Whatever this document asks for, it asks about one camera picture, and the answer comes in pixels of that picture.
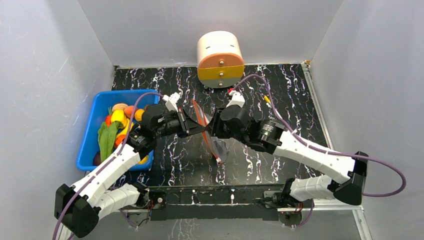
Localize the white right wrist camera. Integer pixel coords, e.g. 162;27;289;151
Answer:
226;88;246;108

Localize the yellow toy lemon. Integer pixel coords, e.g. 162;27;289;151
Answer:
137;155;149;165

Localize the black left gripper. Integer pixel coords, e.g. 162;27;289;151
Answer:
154;108;207;139

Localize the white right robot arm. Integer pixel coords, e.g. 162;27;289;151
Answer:
206;105;367;207

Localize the clear red-zipper zip bag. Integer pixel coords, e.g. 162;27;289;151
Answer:
192;99;229;165

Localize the yellow toy banana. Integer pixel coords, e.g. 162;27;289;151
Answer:
116;121;134;138

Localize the round three-drawer mini cabinet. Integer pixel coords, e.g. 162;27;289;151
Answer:
196;30;245;89

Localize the yellow toy bell pepper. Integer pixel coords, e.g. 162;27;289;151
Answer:
110;109;128;128

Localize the orange toy pumpkin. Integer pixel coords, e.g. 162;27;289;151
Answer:
114;134;126;149

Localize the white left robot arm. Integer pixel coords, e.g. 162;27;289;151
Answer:
54;104;208;238

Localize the green leafy vegetable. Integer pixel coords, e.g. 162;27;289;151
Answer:
97;121;122;162

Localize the tan toy potato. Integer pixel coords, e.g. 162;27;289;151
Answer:
111;103;128;112

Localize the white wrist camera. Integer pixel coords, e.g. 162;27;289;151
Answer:
226;88;246;108
161;92;181;112

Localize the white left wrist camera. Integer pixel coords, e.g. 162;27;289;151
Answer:
161;92;181;112

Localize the orange-yellow toy fruit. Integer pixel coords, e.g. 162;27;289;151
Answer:
134;109;145;122

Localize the blue plastic bin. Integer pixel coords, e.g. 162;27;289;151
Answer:
76;89;156;172

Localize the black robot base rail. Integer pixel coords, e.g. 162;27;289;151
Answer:
140;184;302;221

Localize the purple toy eggplant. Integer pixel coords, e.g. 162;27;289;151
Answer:
92;151;102;166

